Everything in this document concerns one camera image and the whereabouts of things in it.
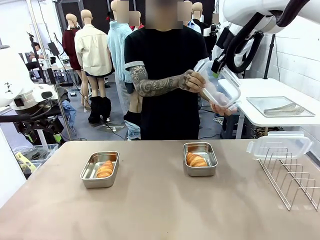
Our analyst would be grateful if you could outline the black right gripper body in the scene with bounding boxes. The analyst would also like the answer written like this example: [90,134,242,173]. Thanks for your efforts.
[211,53,229,72]

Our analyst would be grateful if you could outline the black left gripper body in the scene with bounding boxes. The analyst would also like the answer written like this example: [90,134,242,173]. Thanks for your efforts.
[20,115,59,131]

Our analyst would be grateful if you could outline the clear plastic latch lid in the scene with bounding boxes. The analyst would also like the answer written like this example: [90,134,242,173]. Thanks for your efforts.
[245,131,314,161]
[193,59,242,111]

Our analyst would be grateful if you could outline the perforated steel tray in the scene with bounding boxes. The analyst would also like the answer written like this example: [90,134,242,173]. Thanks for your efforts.
[245,95,317,118]

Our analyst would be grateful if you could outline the golden croissant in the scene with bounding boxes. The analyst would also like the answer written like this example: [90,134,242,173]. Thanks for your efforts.
[95,159,114,179]
[185,151,209,168]

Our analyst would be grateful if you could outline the rectangular steel container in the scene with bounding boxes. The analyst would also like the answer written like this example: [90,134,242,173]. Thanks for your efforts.
[182,142,219,177]
[79,150,120,189]

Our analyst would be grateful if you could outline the steel serving tongs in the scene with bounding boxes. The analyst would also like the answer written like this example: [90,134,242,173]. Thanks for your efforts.
[263,104,306,116]

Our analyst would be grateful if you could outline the tattooed right forearm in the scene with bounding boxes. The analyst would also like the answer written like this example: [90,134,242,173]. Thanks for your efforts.
[129,64,189,99]

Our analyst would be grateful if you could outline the person's right hand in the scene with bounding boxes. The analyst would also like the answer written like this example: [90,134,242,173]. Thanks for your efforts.
[178,69,207,93]

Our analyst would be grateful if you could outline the person's left hand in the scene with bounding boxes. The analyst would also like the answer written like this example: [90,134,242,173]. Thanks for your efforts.
[209,91,239,117]

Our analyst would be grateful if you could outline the clear plastic storage bin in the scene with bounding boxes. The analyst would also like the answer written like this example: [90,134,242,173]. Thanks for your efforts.
[11,142,60,176]

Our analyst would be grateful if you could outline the yellow plastic object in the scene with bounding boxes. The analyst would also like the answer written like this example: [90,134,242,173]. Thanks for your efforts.
[14,151,32,171]

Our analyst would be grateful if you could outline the blue denim garment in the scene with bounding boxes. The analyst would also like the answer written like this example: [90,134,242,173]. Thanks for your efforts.
[62,99,77,129]

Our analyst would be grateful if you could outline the slanted silver metal pole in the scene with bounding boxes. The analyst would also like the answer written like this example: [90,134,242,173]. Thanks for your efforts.
[25,0,76,137]

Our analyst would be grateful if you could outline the white side table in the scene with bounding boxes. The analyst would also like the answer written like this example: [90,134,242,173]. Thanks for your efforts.
[235,77,320,140]

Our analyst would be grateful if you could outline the mannequin in black jacket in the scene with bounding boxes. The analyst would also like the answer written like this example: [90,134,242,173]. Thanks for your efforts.
[191,1,211,34]

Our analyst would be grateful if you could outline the mannequin in blue shirt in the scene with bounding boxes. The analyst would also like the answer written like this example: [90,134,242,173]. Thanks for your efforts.
[176,1,202,34]

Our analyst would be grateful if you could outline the thin black light stand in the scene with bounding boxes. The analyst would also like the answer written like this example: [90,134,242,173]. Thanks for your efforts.
[26,31,49,87]

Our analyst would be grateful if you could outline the black tripod stand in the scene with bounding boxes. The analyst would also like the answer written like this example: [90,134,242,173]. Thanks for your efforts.
[263,33,277,80]

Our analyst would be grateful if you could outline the person in black t-shirt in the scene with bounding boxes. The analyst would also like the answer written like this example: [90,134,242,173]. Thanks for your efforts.
[123,0,210,141]

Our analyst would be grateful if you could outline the white floor stand base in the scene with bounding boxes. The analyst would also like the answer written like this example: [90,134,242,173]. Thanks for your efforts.
[99,123,125,134]

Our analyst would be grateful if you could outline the seated person in white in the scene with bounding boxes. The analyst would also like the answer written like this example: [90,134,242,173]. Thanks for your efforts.
[29,41,50,62]

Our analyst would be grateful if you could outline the black tilted screen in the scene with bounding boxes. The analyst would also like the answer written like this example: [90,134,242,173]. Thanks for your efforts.
[47,41,61,57]

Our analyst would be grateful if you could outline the mannequin in maroon top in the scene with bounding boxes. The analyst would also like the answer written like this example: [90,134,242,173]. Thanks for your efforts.
[61,13,89,107]

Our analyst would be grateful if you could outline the mannequin in cream shirt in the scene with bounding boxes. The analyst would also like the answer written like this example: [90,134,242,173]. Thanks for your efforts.
[74,9,114,123]

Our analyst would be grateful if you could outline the mannequin in red top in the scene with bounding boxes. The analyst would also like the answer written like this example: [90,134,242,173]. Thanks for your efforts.
[128,10,146,32]

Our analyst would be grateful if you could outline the mannequin in blue fleece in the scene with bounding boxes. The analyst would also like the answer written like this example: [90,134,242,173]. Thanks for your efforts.
[106,0,143,141]

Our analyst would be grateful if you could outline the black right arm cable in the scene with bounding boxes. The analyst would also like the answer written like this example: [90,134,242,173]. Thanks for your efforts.
[225,0,307,74]

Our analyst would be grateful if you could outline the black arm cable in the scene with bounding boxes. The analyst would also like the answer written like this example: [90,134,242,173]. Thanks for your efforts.
[225,0,307,74]
[0,113,35,124]

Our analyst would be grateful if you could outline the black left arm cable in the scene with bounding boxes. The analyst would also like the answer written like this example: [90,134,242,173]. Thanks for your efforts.
[0,113,35,124]

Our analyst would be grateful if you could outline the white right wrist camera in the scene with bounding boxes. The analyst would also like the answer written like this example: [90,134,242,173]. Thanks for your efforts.
[203,23,221,37]

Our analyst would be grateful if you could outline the steel wire rack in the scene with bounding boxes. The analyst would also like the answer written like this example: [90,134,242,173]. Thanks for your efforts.
[258,147,320,211]

